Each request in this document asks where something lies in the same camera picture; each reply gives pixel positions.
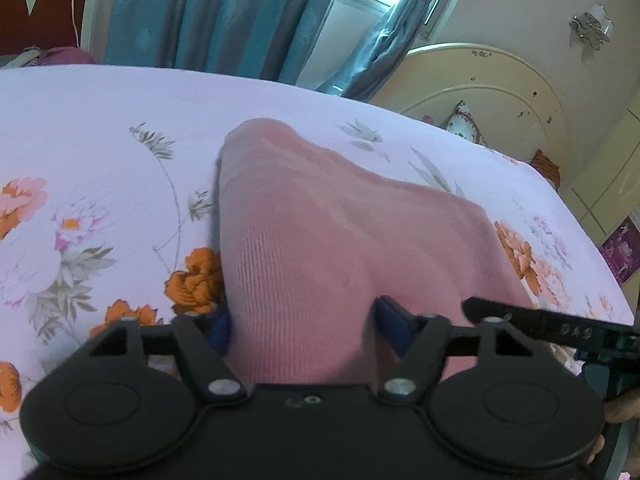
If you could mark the floral white bed sheet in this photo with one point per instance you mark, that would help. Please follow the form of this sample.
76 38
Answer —
100 160

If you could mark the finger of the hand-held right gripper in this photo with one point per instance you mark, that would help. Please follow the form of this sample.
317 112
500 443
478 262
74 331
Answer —
550 322

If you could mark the cream wardrobe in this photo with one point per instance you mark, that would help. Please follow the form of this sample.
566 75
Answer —
607 175

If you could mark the purple sticker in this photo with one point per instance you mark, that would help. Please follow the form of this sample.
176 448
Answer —
622 250

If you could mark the person's right hand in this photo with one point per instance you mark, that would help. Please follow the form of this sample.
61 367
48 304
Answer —
622 407

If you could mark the pink knit garment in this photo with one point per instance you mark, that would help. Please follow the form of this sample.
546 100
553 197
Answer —
325 240

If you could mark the blue curtain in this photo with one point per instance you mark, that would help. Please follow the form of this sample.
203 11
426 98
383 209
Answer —
240 15

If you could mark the red headboard with white trim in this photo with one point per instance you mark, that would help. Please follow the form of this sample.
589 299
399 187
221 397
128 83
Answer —
40 5

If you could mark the ornate floral chair back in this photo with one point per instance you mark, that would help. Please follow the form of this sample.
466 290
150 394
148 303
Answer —
466 124

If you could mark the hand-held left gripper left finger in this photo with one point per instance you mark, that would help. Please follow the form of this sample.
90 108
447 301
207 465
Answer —
220 334

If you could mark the wall lamp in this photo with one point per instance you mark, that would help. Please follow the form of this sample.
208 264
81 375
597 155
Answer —
592 25

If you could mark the round cream furniture panel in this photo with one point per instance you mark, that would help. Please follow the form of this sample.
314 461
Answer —
500 90

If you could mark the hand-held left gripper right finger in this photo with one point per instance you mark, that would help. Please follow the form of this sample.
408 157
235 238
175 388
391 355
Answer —
395 325

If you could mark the orange patterned cloth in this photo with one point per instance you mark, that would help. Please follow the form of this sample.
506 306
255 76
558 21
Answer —
546 166

